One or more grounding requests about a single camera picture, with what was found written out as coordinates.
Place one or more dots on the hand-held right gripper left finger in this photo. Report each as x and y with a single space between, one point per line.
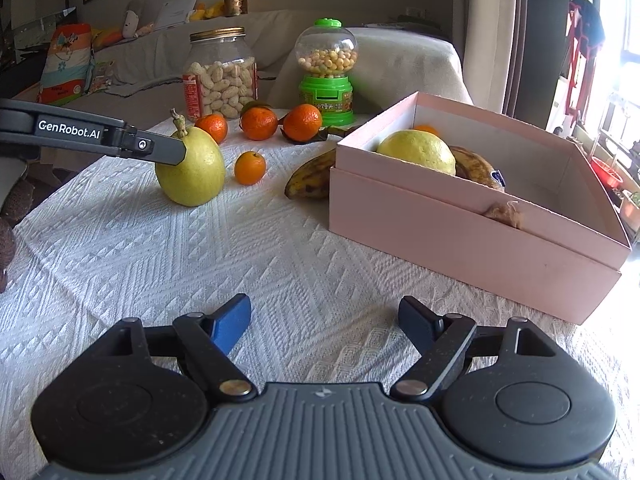
232 322

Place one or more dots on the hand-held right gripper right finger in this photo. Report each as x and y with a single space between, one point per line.
417 322

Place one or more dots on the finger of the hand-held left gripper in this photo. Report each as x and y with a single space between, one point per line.
160 150

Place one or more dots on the pink cardboard box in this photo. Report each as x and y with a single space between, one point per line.
450 260

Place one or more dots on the brown banana with blue sticker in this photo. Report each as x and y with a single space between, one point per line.
475 165

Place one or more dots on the large orange with stem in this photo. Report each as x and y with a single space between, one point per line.
427 130

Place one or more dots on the small orange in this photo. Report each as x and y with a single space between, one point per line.
250 167
212 127

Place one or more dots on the colourful printed bag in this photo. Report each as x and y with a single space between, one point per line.
65 65

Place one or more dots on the white textured tablecloth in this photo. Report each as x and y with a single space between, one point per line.
200 260

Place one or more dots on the glass jar of peanuts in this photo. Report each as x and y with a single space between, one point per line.
220 85

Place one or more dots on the grey covered sofa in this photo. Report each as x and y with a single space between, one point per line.
150 57

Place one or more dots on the orange with dark leaves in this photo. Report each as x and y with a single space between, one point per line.
257 122
302 122

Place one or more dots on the dark framed panel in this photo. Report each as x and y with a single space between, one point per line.
30 20

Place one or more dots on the grey plush toy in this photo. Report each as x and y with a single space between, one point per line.
134 17

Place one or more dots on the white paper card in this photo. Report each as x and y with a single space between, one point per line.
175 10

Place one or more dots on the yellow plush toy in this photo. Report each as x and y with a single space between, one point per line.
207 11

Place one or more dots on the spotted banana with white sticker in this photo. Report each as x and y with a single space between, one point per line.
310 175

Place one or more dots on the brass tin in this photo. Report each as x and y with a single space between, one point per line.
235 2

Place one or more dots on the green candy dispenser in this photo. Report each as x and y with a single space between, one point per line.
325 55

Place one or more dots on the red plastic basket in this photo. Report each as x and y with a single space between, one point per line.
606 171

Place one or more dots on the white cloth-covered chair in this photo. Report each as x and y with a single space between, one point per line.
400 65

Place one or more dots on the red hanging garment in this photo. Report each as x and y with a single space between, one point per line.
575 65

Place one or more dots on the grey curtain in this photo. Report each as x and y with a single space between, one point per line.
520 35

